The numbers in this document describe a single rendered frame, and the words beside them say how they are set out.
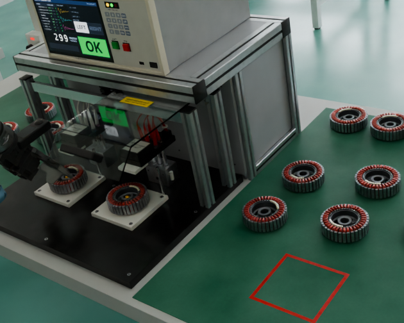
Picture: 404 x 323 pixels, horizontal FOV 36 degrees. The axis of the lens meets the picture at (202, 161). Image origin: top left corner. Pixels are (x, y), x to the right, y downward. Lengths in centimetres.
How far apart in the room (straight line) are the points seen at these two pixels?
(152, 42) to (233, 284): 59
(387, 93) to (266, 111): 204
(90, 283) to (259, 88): 68
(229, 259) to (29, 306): 140
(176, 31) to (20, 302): 157
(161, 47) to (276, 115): 45
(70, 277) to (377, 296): 72
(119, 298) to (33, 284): 139
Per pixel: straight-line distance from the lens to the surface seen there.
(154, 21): 150
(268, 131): 179
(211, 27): 167
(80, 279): 157
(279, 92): 181
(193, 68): 155
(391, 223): 155
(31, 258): 169
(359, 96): 372
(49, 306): 270
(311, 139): 189
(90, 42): 169
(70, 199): 179
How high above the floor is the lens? 173
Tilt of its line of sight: 32 degrees down
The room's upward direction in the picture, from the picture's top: 12 degrees counter-clockwise
